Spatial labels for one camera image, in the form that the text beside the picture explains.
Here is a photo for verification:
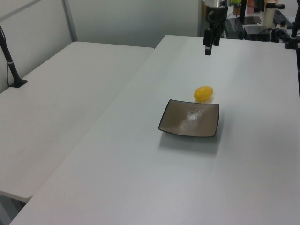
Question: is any black flat device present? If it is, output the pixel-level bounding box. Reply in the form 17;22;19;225
243;25;274;43

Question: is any square brown ceramic plate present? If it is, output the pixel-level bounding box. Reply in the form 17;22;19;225
157;99;220;138

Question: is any black upright pole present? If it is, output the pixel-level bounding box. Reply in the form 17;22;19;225
239;0;248;39

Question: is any yellow potato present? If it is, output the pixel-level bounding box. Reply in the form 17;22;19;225
194;85;215;103

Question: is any black equipment box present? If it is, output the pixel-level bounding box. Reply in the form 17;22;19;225
224;18;245;38

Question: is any Franka gripper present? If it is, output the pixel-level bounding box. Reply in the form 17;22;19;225
203;4;228;56

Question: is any black camera pole with base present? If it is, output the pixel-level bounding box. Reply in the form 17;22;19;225
0;24;28;89

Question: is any black clamp stand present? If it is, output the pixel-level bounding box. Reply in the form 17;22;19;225
284;22;300;50

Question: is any white cylindrical bottle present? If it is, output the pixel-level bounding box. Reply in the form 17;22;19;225
264;0;278;25

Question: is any black keyboard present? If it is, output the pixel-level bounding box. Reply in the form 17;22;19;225
274;9;293;24

